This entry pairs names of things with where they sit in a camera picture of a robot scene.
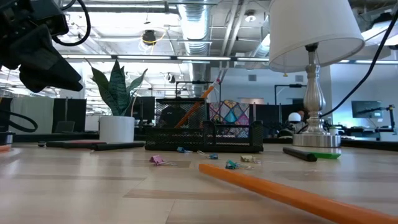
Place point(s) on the black metal stand frame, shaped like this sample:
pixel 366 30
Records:
pixel 199 82
pixel 295 85

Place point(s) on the white round ball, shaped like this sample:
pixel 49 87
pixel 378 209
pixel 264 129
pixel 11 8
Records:
pixel 293 117

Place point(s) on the black marker pen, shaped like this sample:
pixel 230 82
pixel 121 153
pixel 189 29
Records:
pixel 298 154
pixel 118 146

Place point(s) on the blue binder clip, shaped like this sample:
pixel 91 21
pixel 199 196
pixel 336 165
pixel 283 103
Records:
pixel 214 156
pixel 181 149

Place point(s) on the black computer monitor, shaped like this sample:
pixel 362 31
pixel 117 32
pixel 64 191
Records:
pixel 146 107

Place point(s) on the small white bottle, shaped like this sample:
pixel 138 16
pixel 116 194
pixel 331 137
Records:
pixel 333 130

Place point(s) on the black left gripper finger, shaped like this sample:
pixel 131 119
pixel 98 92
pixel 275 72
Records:
pixel 53 59
pixel 37 77

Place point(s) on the small silver metal post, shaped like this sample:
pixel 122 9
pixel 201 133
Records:
pixel 7 138

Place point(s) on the small green stapler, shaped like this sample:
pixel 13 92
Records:
pixel 326 155

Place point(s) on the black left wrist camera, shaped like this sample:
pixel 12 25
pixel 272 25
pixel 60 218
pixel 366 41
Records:
pixel 49 15

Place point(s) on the snake plant in white pot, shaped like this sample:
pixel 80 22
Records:
pixel 116 129

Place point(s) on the teal binder clip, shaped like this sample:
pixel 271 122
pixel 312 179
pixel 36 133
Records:
pixel 230 165

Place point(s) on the black mesh desk organizer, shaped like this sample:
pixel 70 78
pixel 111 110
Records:
pixel 174 140

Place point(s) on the beige binder clip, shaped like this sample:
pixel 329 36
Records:
pixel 246 158

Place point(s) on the long ceiling light bar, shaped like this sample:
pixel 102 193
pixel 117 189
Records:
pixel 202 58

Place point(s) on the silver ceiling air duct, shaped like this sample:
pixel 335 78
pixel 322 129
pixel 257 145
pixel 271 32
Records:
pixel 195 25

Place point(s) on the black aluminium table frame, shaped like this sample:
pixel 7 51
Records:
pixel 62 137

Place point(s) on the dark chair back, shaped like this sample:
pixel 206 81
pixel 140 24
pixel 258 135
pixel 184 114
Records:
pixel 66 127

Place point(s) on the colourful patterned panel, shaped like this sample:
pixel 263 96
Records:
pixel 230 112

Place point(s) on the pink binder clip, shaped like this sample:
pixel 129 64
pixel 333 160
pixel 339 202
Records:
pixel 156 160

